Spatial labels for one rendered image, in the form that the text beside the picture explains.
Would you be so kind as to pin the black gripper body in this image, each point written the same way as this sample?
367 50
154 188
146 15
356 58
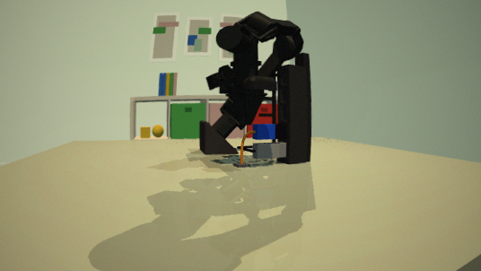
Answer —
251 82

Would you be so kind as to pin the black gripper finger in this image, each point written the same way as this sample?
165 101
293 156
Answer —
239 106
252 102

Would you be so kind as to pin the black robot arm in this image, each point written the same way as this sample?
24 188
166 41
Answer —
242 40

